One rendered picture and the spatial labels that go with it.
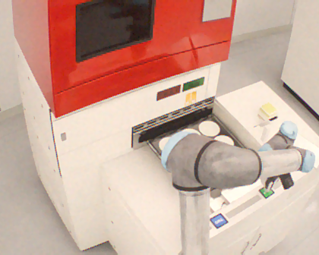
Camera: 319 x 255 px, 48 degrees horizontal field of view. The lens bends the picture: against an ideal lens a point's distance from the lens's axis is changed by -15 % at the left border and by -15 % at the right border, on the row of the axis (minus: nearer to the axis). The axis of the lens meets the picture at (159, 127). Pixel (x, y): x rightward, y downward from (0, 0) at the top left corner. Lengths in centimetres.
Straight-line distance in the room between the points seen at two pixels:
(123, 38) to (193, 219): 66
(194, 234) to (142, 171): 74
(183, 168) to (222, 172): 11
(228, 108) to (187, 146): 96
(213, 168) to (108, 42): 63
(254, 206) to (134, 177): 56
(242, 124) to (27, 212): 156
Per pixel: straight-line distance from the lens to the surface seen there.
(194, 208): 110
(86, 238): 232
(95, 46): 137
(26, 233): 264
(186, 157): 101
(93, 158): 180
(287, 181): 152
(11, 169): 300
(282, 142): 137
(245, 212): 158
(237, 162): 97
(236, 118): 192
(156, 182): 179
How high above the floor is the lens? 223
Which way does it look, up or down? 44 degrees down
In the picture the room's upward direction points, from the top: 5 degrees clockwise
